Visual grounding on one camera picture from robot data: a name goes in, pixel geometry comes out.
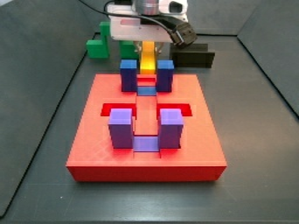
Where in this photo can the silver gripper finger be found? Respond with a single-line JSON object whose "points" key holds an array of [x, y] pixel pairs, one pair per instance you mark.
{"points": [[159, 46], [137, 47]]}

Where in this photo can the green stepped block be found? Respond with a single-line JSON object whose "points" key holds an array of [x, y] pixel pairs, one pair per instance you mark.
{"points": [[97, 46]]}

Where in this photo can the black angle bracket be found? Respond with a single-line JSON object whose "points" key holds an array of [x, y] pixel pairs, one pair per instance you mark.
{"points": [[192, 56]]}

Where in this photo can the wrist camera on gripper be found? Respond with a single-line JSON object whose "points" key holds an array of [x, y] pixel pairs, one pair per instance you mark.
{"points": [[183, 35]]}

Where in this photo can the red slotted board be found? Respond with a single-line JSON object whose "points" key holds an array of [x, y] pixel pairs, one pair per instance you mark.
{"points": [[96, 162]]}

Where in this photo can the dark blue U block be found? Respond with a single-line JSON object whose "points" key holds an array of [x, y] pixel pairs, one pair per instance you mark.
{"points": [[149, 82]]}

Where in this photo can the purple U block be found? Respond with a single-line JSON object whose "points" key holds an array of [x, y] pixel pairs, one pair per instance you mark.
{"points": [[152, 130]]}

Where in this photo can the long yellow block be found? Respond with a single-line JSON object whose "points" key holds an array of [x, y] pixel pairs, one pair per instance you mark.
{"points": [[147, 58]]}

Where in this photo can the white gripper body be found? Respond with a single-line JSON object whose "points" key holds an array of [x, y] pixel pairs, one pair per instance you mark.
{"points": [[145, 20]]}

